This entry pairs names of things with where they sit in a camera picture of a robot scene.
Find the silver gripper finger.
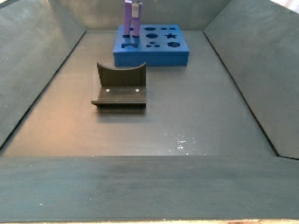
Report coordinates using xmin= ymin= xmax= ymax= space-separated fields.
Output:
xmin=133 ymin=0 xmax=141 ymax=18

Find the purple double-square block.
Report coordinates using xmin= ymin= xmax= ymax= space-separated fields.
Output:
xmin=125 ymin=0 xmax=143 ymax=38

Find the blue shape sorting board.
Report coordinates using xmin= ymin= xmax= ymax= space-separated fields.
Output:
xmin=114 ymin=24 xmax=190 ymax=67

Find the black curved stand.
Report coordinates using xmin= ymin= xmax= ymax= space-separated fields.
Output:
xmin=91 ymin=64 xmax=147 ymax=107

